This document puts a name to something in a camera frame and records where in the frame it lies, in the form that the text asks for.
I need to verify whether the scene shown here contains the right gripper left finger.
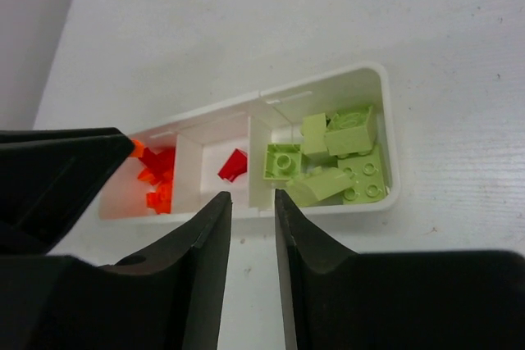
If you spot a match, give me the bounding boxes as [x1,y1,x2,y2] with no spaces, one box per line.
[1,192,232,349]

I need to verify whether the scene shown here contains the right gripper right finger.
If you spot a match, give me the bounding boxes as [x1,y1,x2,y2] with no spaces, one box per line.
[275,189,524,349]

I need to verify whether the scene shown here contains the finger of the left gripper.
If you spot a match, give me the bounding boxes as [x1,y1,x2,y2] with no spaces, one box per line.
[1,128,135,255]

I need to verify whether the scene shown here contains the lime green curved lego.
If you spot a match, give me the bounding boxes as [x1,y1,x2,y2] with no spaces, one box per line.
[285,167,353,207]

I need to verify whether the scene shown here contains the orange round lego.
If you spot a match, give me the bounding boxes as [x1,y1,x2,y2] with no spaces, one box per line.
[137,147,176,215]

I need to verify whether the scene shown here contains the lime green plate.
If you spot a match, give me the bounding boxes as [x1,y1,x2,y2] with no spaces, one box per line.
[337,143,388,205]

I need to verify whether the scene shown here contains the small lime green lego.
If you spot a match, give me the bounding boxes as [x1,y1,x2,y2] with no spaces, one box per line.
[263,143,305,181]

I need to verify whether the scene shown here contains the red slope lego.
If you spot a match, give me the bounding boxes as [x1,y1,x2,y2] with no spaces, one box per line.
[217,148,248,183]

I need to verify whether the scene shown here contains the large lime green lego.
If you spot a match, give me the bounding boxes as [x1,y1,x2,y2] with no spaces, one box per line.
[324,105,377,157]

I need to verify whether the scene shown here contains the lime green tall lego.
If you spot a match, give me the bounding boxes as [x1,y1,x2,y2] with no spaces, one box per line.
[300,112,332,161]

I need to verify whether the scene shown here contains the small orange lego pieces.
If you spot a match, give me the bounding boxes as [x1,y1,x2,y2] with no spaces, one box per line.
[130,139,145,158]

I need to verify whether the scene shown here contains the white three-compartment tray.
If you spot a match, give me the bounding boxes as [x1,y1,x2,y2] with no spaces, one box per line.
[98,62,401,223]

